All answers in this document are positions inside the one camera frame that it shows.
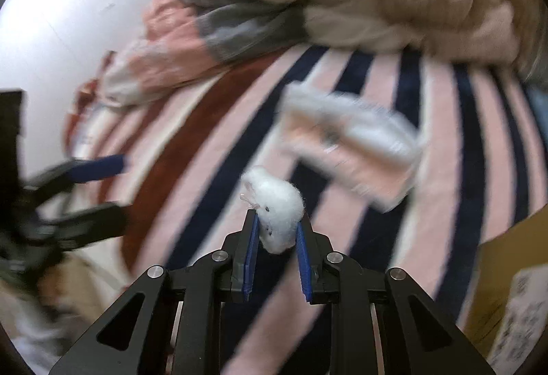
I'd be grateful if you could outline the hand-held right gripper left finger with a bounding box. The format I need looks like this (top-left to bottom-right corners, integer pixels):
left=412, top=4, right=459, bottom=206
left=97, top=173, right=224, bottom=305
left=49, top=209, right=260, bottom=375

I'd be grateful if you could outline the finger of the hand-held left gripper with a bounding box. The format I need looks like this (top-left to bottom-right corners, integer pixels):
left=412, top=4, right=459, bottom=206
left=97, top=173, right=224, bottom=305
left=26, top=154, right=129, bottom=192
left=30, top=203, right=129, bottom=249

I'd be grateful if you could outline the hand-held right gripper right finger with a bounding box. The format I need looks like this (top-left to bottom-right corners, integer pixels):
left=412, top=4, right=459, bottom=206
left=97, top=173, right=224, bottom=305
left=295, top=216, right=497, bottom=375

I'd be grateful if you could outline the small white plush mouse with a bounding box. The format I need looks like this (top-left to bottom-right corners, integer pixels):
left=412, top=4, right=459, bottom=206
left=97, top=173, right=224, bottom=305
left=240, top=166, right=306, bottom=254

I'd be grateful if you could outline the brown cardboard box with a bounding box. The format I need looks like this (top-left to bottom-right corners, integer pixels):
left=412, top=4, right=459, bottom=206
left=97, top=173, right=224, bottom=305
left=464, top=212, right=548, bottom=371

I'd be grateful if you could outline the white cloth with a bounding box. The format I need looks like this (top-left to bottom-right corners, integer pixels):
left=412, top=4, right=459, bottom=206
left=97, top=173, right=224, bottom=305
left=9, top=306, right=82, bottom=363

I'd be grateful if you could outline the pink white packet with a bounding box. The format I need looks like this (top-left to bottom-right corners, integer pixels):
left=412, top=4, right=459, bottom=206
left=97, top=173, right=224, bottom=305
left=278, top=81, right=424, bottom=213

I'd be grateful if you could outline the pink patterned sheet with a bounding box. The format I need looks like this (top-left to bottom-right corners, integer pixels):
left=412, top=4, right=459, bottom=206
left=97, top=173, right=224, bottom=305
left=143, top=0, right=223, bottom=71

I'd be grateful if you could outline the red navy striped blanket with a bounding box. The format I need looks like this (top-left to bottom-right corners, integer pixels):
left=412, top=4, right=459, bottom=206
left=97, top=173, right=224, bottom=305
left=64, top=45, right=548, bottom=375

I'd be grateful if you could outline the blue cloth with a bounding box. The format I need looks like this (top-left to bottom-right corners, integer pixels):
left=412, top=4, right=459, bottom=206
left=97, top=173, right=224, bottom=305
left=524, top=86, right=548, bottom=131

